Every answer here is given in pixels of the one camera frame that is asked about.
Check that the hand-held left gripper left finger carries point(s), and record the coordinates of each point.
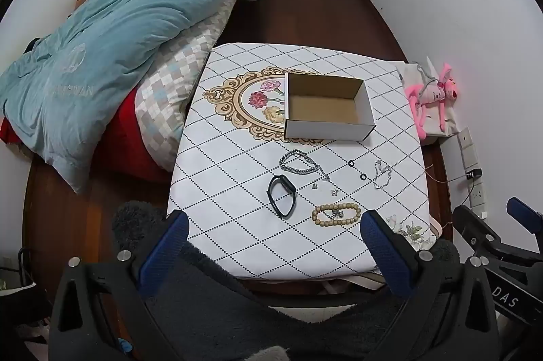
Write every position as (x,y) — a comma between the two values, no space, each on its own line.
(167,246)

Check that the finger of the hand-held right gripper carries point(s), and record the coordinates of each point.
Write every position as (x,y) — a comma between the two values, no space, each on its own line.
(524,209)
(475,227)

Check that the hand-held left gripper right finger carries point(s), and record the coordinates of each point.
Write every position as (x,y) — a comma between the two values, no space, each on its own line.
(382,250)

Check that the cardboard box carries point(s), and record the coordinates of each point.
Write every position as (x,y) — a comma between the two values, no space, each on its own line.
(326,108)

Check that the black charger plug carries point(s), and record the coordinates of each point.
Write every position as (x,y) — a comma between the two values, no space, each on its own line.
(473,174)

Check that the pale pink cloth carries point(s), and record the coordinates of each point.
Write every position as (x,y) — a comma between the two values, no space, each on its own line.
(339,284)

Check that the dark fleece garment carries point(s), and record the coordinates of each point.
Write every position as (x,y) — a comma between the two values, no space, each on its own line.
(220,301)

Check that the red bed cloth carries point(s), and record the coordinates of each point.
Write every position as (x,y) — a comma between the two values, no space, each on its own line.
(123,140)

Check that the pink plush toy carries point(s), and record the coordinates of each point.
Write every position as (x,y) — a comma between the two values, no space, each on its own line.
(428,98)

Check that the checkered bed sheet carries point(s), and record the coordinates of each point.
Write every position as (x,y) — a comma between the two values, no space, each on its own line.
(178,64)

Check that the light blue duvet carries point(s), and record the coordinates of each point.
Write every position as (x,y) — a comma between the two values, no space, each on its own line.
(127,25)

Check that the white wall socket panel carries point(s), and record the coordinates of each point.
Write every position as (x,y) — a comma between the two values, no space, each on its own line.
(466,144)
(477,199)

